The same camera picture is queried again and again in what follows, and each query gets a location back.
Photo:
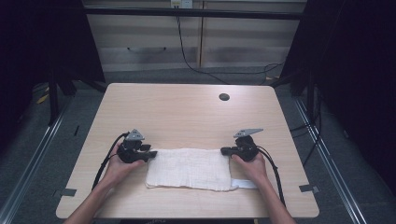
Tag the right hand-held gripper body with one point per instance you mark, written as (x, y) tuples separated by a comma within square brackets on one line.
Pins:
[(246, 146)]

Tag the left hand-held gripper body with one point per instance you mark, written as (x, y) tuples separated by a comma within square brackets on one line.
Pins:
[(132, 149)]

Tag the white muslin cloth with label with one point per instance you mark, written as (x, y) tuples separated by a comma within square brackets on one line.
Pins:
[(190, 168)]

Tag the person's left hand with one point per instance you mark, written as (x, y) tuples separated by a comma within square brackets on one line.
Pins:
[(120, 169)]

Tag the person's right hand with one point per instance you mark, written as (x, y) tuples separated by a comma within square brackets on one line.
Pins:
[(253, 169)]

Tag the grey tape piece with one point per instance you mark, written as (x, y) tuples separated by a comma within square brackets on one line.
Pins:
[(308, 188), (69, 192)]

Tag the black metal stand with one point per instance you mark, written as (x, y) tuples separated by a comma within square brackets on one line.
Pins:
[(53, 99), (310, 96)]

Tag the black curtain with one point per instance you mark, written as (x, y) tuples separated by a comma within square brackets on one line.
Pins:
[(40, 46), (355, 77)]

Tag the black horizontal bar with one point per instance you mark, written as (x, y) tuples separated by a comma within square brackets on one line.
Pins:
[(193, 13)]

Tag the grey floor rail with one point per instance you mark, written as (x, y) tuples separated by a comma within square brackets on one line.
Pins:
[(28, 171), (333, 165)]

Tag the white wall socket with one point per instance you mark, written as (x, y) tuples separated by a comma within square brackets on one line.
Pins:
[(181, 3)]

